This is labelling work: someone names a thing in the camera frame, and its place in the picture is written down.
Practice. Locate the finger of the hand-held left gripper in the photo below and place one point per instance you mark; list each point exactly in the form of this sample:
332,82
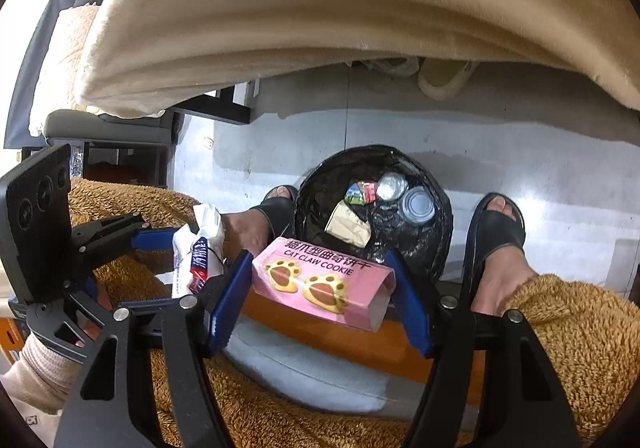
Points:
145,304
120,235

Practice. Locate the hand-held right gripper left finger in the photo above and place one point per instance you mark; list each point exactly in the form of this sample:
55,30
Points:
227,300

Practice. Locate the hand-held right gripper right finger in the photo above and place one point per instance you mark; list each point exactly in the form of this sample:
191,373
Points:
411,303

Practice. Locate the black-lined trash bin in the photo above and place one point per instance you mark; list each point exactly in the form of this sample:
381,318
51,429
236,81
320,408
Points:
430,248

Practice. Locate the white and blue packet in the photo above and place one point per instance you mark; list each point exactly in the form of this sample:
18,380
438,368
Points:
200,248

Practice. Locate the pink cookie box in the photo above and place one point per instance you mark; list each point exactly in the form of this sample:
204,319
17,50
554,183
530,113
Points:
320,288

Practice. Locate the clear plastic jar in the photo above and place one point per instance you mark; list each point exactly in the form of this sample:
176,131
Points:
417,205

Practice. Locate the brown paper bag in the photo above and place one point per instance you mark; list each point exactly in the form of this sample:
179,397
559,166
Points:
347,225

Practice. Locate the white plastic bag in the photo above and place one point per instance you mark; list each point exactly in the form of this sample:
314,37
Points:
392,187

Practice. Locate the small red packet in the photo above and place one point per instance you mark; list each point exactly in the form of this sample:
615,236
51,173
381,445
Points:
370,191

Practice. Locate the person's left forearm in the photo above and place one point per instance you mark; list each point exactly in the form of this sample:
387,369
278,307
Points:
35,373

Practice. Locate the person's left hand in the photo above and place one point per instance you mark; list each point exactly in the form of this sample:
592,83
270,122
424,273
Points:
92,299

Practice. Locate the person's left foot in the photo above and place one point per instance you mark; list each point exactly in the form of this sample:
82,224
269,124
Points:
245,238

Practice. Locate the person's foot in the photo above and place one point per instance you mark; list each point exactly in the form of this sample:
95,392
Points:
505,278
245,238

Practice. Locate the person's right foot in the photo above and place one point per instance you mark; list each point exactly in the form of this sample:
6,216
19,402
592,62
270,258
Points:
505,278

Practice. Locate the orange box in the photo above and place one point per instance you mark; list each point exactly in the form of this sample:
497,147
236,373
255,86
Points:
10,335

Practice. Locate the orange and grey garment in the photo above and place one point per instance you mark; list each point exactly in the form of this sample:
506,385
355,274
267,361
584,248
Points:
320,378

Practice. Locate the brown fleece robe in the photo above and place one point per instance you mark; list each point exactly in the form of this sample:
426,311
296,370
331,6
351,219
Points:
575,328

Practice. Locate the dark grey sofa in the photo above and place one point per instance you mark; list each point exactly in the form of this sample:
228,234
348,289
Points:
35,52

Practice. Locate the pink quilted pillow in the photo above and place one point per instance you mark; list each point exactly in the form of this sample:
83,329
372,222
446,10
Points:
65,52

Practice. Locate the beige slipper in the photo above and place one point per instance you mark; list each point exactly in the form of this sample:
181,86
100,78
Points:
440,82

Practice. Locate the grey sneaker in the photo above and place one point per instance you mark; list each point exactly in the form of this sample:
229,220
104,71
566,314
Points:
395,65

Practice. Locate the beige plush bed blanket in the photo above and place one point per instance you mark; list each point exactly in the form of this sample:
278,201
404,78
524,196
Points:
350,2

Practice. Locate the black bed frame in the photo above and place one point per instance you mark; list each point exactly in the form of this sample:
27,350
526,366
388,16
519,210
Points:
220,110

